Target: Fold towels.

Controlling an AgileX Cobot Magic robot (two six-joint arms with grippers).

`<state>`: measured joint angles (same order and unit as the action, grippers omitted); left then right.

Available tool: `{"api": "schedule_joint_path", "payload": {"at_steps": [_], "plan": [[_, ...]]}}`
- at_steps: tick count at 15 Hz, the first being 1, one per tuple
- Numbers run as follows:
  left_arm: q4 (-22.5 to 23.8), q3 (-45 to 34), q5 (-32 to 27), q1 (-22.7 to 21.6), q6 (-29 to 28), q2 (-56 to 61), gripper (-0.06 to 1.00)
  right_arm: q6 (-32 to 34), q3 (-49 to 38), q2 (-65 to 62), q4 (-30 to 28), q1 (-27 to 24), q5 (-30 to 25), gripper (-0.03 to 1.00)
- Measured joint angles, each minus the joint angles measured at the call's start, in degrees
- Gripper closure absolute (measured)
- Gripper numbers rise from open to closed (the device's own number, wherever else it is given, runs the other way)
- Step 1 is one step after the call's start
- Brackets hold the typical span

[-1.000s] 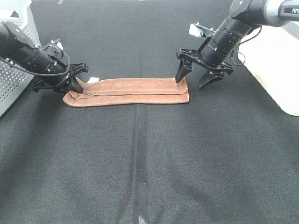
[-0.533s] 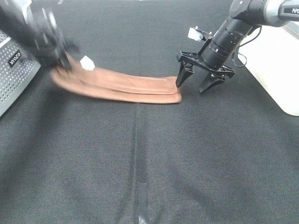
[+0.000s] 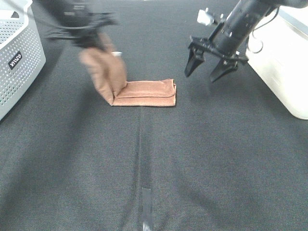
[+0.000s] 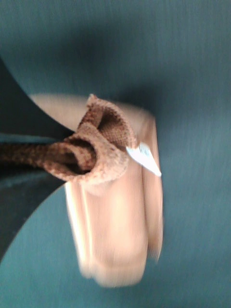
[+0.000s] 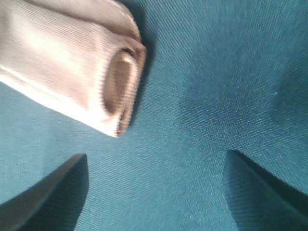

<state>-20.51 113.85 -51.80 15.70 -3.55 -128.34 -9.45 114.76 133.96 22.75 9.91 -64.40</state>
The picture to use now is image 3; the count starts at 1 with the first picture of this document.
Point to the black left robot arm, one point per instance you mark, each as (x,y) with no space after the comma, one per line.
(61,9)

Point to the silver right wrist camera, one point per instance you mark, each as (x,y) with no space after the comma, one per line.
(207,18)

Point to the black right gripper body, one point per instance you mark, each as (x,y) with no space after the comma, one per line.
(223,42)

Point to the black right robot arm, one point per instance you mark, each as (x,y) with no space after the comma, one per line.
(248,13)

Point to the brown microfibre towel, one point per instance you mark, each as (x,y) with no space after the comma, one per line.
(109,76)

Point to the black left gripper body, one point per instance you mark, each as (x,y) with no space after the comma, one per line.
(86,31)

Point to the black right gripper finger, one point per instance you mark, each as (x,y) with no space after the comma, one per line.
(196,58)
(224,67)

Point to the black table cover cloth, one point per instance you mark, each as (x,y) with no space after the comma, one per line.
(227,157)

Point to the grey perforated plastic basket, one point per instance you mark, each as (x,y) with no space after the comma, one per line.
(21,53)

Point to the pale woven storage box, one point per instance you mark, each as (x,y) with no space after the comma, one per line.
(278,53)

